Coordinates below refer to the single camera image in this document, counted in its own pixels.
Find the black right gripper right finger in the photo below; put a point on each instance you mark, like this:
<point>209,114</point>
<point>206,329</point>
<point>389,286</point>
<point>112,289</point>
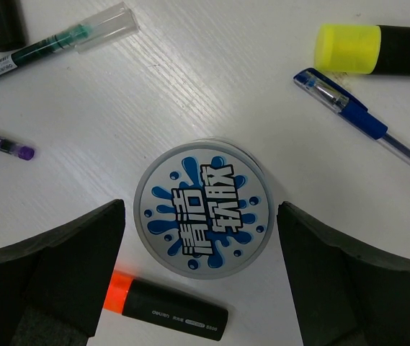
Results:
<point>345,292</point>

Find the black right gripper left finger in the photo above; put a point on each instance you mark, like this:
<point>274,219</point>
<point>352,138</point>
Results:
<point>53,285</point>

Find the pink highlighter marker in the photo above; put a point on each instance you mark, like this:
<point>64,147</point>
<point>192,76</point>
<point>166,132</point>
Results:
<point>12,28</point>

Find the orange highlighter marker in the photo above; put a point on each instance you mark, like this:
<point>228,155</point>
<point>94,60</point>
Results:
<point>166,307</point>

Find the purple gel pen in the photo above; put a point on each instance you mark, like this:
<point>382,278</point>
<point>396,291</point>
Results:
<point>16,149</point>

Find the blue ballpoint pen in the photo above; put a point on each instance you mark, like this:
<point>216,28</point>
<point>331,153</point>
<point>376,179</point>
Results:
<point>349,108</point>

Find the yellow highlighter marker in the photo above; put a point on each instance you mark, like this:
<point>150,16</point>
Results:
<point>363,49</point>

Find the green gel pen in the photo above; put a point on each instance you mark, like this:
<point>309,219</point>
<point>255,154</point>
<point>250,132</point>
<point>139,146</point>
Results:
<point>104,27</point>

